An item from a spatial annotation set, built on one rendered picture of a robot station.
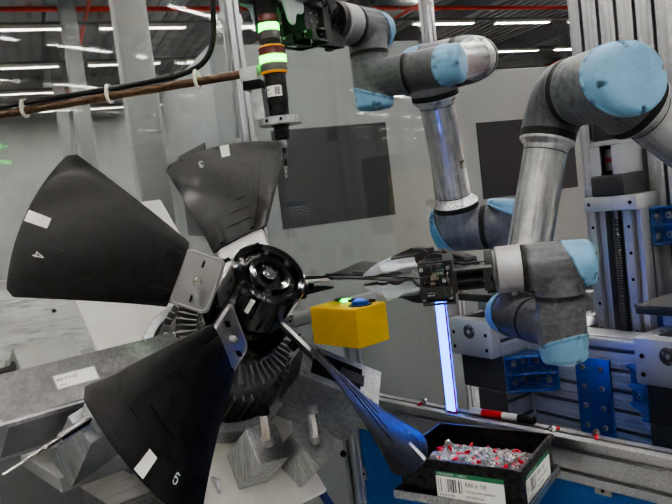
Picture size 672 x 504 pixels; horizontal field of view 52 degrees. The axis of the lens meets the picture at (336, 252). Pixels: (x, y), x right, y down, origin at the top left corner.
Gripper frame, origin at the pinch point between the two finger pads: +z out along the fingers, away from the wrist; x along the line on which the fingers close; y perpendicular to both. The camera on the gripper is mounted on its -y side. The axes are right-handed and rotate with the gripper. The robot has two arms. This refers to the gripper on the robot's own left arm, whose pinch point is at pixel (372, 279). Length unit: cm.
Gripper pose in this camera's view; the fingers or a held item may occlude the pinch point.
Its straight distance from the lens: 116.2
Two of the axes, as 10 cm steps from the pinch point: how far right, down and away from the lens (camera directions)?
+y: -1.8, 2.1, -9.6
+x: 1.4, 9.7, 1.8
